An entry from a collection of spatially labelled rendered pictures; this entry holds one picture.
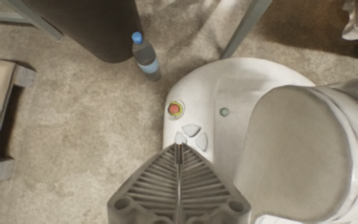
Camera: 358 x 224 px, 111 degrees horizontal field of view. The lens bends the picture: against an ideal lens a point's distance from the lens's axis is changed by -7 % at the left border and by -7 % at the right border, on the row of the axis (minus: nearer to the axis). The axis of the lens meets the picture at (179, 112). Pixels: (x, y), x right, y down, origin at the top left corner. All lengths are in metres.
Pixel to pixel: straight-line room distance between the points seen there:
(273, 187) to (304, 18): 1.18
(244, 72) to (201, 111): 0.18
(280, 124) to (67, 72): 1.01
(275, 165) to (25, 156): 1.13
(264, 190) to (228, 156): 0.25
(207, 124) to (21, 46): 1.22
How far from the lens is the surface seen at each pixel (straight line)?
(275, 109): 0.20
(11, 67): 1.08
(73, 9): 0.59
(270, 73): 0.49
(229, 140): 0.46
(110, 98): 0.84
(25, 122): 1.14
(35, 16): 1.05
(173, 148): 0.16
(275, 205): 0.23
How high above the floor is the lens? 0.73
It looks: 83 degrees down
